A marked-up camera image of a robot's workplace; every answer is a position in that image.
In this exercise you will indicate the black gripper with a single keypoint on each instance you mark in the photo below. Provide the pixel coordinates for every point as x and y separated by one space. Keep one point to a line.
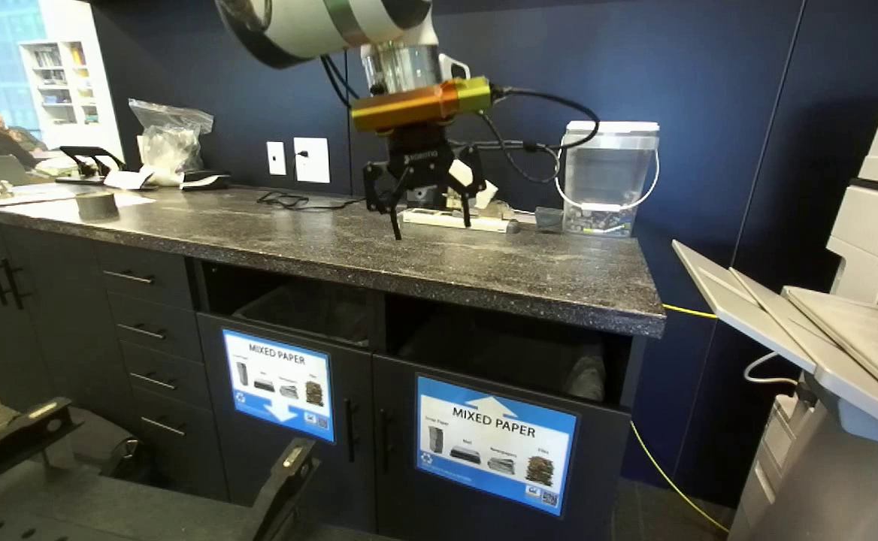
421 154

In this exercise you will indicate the large white wall outlet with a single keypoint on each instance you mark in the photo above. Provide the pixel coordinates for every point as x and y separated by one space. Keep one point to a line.
312 159

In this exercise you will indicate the metallic wrist camera bar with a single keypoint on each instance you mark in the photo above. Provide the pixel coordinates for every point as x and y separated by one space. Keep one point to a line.
420 105

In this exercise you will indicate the black cabinet with stone counter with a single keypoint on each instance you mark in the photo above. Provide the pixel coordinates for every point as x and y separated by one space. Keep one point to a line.
59 302

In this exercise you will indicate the blue sign arrow pointing up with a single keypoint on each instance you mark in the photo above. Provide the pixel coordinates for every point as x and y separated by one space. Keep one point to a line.
498 446

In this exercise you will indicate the small grey box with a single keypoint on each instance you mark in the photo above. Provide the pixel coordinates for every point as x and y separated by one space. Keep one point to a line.
549 220

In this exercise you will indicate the blue sign arrow pointing down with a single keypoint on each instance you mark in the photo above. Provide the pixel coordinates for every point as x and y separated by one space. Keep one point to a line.
279 386

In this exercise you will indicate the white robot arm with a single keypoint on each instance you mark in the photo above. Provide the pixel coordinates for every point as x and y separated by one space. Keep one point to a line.
321 24

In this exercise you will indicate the small white wall plate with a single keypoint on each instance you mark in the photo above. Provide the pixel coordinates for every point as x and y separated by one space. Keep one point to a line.
279 158

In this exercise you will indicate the clear plastic bag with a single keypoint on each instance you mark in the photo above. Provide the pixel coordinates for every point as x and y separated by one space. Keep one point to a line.
169 138

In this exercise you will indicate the white paper stack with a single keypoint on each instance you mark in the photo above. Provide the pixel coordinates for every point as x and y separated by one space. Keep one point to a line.
131 180

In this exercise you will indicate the black and white desk item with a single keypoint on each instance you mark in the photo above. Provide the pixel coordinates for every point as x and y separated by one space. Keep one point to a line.
204 180

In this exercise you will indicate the white shelf unit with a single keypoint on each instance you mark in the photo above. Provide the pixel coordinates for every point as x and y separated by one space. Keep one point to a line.
59 84

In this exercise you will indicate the black rubbish bin clear liner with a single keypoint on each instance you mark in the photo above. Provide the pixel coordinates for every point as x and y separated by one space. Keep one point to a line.
518 356

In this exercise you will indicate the tape roll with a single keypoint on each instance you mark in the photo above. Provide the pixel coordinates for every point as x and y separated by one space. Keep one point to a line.
99 202

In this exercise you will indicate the white office printer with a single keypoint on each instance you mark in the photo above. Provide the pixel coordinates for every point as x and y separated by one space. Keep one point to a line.
861 251

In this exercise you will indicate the clear plastic bucket with lid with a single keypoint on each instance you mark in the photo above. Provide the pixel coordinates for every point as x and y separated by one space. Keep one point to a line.
608 170

